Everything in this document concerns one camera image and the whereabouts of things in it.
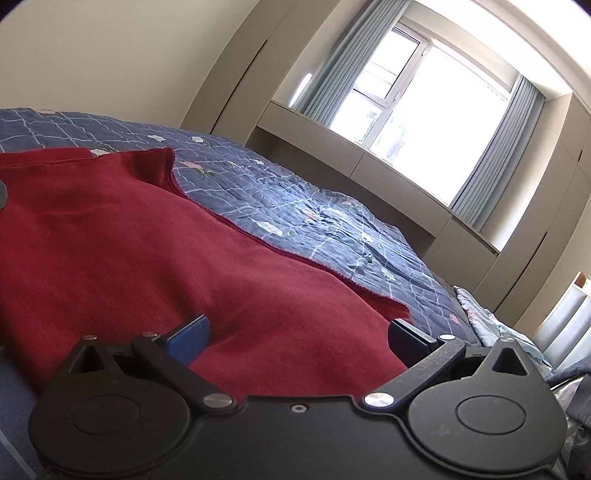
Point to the window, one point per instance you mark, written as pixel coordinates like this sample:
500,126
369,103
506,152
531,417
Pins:
438,115

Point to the beige built-in wardrobe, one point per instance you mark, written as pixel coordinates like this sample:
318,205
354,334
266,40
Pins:
249,69
545,221

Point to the dark cloth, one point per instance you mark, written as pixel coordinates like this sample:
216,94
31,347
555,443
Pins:
577,415

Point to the pale floral quilt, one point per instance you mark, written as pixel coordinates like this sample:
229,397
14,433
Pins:
498,332

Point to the pale blue curtain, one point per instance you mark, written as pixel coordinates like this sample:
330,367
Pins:
503,157
341,64

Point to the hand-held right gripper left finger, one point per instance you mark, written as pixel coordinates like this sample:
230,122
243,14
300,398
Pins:
189,341

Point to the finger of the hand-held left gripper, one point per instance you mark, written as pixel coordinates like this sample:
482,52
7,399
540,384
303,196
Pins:
2,194

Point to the wooden chair with grey slats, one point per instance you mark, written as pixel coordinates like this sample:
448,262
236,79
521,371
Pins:
568,318

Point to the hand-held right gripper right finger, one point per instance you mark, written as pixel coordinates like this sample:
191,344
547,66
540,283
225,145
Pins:
406,341

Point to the beige window seat cabinet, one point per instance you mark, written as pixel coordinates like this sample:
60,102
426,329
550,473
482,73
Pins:
392,184

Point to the blue checked floral blanket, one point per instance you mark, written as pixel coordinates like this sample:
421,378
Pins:
300,198

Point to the red knit garment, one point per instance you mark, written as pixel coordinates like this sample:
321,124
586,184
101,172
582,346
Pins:
138,254

